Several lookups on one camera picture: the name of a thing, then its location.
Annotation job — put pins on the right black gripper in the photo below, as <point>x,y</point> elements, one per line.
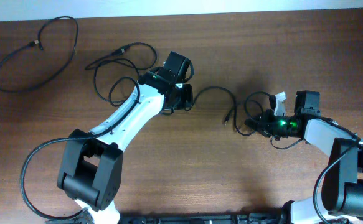
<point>263,127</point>

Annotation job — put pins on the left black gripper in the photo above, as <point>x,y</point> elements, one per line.
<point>183,98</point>

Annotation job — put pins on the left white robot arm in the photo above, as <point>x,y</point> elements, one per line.
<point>91,168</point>

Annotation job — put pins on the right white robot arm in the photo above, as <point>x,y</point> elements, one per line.
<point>338,191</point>

